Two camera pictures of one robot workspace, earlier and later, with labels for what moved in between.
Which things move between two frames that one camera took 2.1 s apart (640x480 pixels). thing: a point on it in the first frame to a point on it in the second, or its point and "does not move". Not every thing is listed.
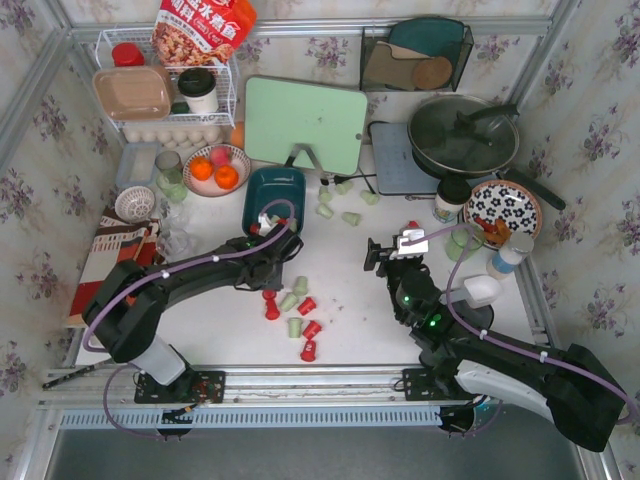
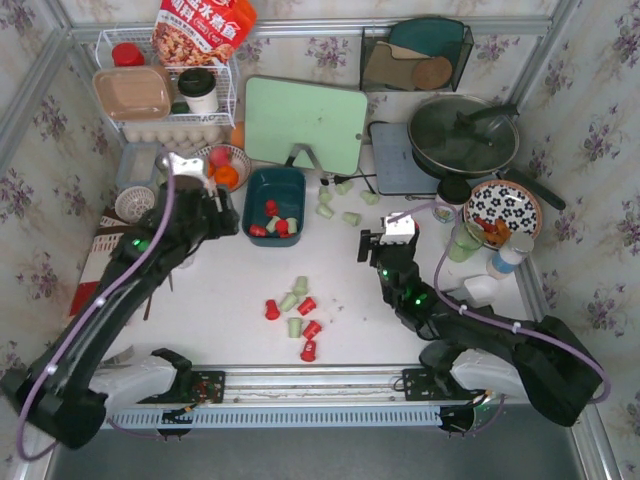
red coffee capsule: [270, 295] to [271, 209]
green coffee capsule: [352, 218] does not move
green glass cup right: [456, 240] does not move
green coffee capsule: [343, 187] does not move
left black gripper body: [288, 240] to [223, 220]
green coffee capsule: [288, 302] does not move
